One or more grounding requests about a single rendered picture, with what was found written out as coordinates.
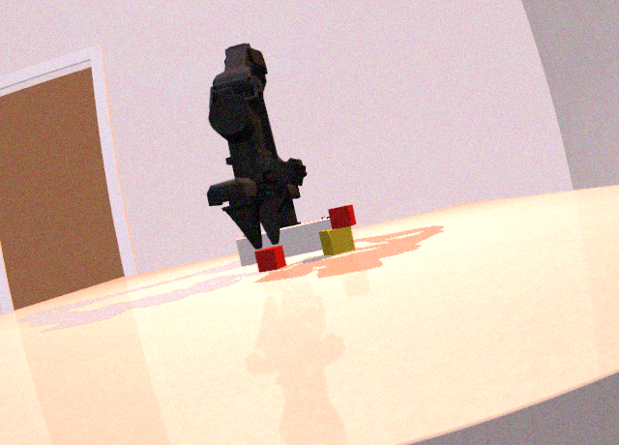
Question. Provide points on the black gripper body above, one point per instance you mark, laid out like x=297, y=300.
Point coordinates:
x=243, y=188

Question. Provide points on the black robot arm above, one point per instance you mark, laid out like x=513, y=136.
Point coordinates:
x=238, y=113

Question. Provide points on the red cube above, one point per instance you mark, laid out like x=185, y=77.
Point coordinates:
x=270, y=259
x=342, y=216

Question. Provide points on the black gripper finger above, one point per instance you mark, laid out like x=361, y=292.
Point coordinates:
x=269, y=215
x=246, y=216

